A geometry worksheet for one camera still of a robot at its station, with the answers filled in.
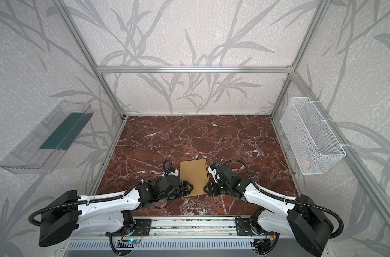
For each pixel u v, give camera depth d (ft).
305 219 1.34
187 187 2.42
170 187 2.01
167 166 3.16
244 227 2.40
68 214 1.35
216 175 2.43
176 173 2.57
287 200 1.50
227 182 2.11
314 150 2.03
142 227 2.40
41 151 2.08
